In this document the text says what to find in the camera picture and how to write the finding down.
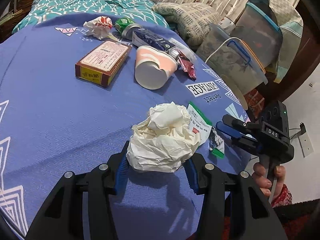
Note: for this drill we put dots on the red white wrapper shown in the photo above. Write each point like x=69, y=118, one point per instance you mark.
x=99, y=27

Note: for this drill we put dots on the red foil snack wrapper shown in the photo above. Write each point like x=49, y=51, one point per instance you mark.
x=187, y=65

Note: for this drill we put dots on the teal patterned bed quilt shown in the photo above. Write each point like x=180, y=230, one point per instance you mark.
x=42, y=10

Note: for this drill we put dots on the blue patterned blanket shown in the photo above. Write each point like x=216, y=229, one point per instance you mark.
x=52, y=122

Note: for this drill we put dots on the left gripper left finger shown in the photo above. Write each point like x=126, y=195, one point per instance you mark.
x=60, y=216

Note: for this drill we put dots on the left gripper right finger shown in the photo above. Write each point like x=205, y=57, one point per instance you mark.
x=252, y=216

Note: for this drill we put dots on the white wall socket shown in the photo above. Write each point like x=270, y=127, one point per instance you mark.
x=305, y=142

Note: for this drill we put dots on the green soda can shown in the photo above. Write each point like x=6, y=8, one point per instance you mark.
x=125, y=27

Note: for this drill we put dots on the black tracker box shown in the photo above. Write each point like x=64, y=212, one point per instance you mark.
x=275, y=114

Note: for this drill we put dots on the brown yellow medicine box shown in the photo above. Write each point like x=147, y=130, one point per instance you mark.
x=101, y=64

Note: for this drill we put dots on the large clear storage box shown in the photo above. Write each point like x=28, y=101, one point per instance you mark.
x=232, y=57

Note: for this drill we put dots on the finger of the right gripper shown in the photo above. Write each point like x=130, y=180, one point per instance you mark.
x=220, y=126
x=239, y=125

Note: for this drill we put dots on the green white sachet packet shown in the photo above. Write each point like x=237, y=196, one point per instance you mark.
x=201, y=125

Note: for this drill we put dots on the upper teal-lid storage box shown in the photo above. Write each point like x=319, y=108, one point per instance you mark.
x=260, y=33

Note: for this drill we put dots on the white paper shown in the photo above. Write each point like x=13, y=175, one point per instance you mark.
x=163, y=142

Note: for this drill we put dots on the beige plastic trash bin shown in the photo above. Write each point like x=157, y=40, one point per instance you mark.
x=235, y=90

